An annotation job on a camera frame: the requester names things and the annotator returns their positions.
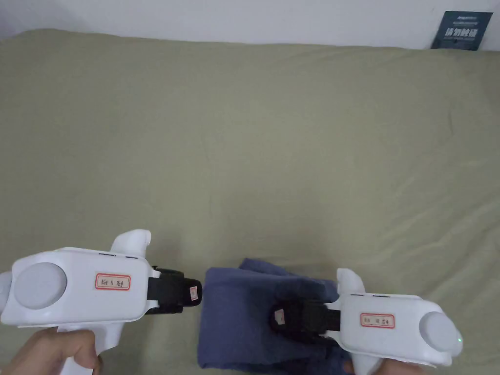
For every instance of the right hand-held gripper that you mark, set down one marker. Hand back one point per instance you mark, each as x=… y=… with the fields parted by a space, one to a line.
x=398 y=324

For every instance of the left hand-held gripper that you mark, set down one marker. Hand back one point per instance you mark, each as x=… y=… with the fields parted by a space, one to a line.
x=78 y=289

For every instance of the dark blue garment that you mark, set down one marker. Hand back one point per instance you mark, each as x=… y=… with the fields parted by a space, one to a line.
x=234 y=320

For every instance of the person's right hand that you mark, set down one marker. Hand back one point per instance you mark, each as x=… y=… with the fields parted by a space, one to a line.
x=396 y=369

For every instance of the person's left hand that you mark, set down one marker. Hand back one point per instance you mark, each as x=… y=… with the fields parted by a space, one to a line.
x=43 y=355

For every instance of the bed with pale green sheet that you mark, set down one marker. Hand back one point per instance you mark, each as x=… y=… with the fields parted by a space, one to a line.
x=250 y=148

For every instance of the dark blue sign card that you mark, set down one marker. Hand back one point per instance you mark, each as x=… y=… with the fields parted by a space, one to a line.
x=461 y=33

